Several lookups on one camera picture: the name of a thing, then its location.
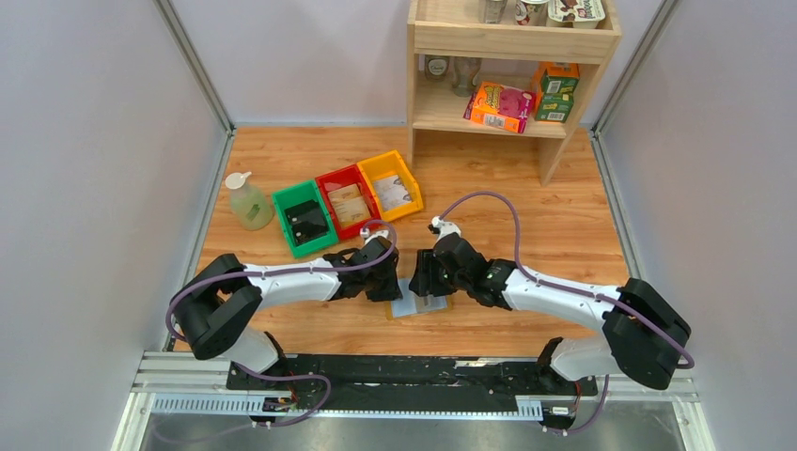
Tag white cards in yellow bin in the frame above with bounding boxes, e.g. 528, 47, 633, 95
372, 175, 413, 211

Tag black cards in green bin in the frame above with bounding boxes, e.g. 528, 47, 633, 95
285, 200, 329, 246

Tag red plastic bin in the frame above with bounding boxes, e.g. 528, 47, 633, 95
315, 164, 381, 241

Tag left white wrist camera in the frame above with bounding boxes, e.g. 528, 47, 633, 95
359, 227, 390, 244

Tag beige cards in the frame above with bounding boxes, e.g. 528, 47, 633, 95
328, 184, 370, 228

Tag white printed cup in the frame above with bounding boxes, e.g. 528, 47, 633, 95
514, 0, 549, 26

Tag green soap pump bottle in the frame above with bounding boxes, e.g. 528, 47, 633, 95
225, 172, 274, 231

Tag orange pink snack box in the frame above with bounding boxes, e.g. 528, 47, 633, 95
463, 82, 536, 134

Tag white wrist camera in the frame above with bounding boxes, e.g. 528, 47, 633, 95
359, 227, 390, 244
429, 216, 461, 241

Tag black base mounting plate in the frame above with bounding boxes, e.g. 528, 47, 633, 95
225, 353, 599, 413

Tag green orange carton box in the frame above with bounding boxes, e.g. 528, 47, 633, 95
531, 62, 580, 123

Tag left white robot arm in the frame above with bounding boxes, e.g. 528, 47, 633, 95
165, 231, 401, 373

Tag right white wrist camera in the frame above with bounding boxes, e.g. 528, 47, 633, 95
429, 216, 461, 241

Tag clear glass cup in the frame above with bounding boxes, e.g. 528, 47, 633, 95
452, 56, 482, 97

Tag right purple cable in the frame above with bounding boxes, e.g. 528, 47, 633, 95
435, 190, 696, 435

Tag white food tub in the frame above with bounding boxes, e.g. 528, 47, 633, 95
545, 0, 606, 29

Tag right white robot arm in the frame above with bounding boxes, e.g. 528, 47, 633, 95
409, 233, 694, 390

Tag wooden shelf unit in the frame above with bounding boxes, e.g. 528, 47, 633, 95
404, 1, 622, 184

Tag yellow leather card holder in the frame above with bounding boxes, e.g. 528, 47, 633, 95
386, 278, 453, 320

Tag green plastic bin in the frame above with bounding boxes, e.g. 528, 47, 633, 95
272, 179, 339, 258

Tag aluminium frame rail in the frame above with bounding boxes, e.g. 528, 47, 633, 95
113, 351, 714, 450

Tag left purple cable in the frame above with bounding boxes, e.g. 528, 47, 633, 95
164, 219, 399, 429

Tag yellow plastic bin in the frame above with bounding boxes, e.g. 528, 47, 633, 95
356, 150, 424, 222

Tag purple cable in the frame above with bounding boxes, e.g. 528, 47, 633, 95
435, 190, 696, 435
164, 219, 399, 429

